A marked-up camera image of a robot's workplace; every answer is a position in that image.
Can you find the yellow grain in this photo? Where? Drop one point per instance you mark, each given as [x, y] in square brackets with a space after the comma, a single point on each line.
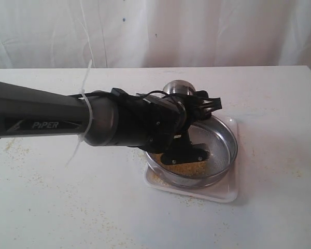
[187, 174]

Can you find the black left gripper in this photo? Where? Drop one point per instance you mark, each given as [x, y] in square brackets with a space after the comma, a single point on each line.
[173, 113]

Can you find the stainless steel cup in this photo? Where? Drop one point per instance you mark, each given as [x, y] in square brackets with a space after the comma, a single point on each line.
[180, 87]

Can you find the round stainless steel sieve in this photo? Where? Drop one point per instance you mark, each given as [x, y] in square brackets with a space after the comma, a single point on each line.
[222, 146]

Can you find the white backdrop curtain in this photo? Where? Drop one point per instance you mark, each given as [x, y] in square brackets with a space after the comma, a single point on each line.
[69, 34]

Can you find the white square plastic tray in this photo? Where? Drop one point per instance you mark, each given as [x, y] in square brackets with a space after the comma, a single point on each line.
[224, 191]

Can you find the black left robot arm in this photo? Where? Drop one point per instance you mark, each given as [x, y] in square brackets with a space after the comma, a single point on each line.
[113, 118]

